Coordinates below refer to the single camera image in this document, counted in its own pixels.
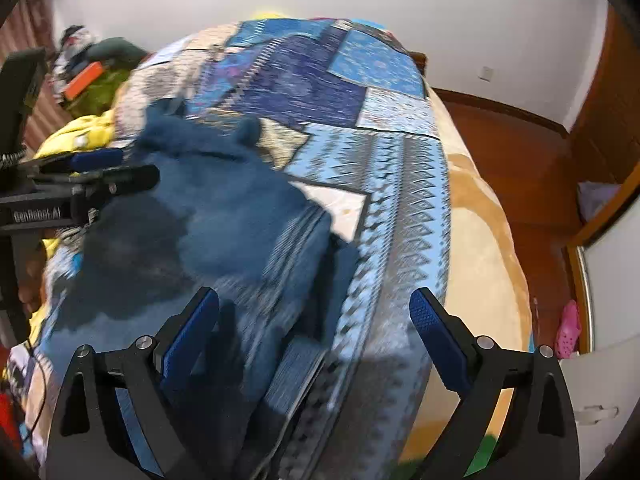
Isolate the beige blanket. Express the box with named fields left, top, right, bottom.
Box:
left=400, top=52, right=539, bottom=467

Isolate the thin black cable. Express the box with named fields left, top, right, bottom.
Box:
left=22, top=332, right=49, bottom=422

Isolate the blue patchwork bedspread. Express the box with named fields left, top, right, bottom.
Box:
left=25, top=17, right=454, bottom=480

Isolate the yellow plush toy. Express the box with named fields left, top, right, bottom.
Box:
left=247, top=9, right=296, bottom=22

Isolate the pile of clothes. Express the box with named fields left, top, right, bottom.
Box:
left=52, top=25, right=151, bottom=117

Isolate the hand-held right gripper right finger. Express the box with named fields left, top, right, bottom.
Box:
left=409, top=287, right=582, bottom=480

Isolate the brown wooden door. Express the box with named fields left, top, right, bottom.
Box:
left=569, top=5, right=640, bottom=186

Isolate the striped brown curtain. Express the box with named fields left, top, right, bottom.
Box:
left=0, top=0, right=72, bottom=157

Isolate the pink clog shoe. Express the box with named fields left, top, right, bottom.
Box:
left=554, top=300, right=582, bottom=359

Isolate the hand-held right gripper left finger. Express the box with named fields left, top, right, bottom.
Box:
left=45, top=287, right=221, bottom=480

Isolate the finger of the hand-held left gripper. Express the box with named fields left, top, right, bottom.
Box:
left=30, top=148, right=126, bottom=177
left=37, top=164, right=161, bottom=199

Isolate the blue denim jacket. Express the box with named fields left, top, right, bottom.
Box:
left=50, top=97, right=362, bottom=480

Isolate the orange box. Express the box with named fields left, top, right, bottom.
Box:
left=64, top=60, right=104, bottom=101

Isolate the yellow printed blanket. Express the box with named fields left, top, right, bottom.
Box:
left=31, top=110, right=121, bottom=162

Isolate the white box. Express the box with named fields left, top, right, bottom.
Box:
left=556, top=334, right=640, bottom=480

